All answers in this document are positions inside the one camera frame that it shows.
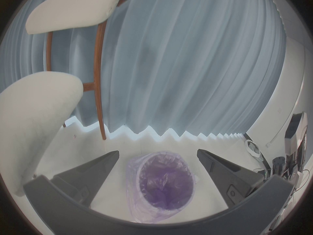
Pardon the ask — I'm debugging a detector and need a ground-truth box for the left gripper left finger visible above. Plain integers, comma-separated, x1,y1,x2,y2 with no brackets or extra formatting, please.
50,150,120,206

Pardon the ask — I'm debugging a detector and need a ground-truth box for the pale blue curtain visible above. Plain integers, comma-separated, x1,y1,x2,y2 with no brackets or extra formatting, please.
0,0,288,141

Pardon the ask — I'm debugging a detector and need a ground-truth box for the purple plastic bag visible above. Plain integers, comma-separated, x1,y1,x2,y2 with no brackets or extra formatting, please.
126,151,196,224

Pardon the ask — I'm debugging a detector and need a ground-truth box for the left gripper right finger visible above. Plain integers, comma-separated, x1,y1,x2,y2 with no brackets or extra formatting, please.
197,149,265,208

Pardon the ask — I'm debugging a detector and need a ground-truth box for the white cushioned wooden chair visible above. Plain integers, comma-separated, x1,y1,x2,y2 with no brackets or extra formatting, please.
0,0,131,197

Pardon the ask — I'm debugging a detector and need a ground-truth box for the white trash bin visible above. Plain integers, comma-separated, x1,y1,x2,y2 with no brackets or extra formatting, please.
127,153,196,223

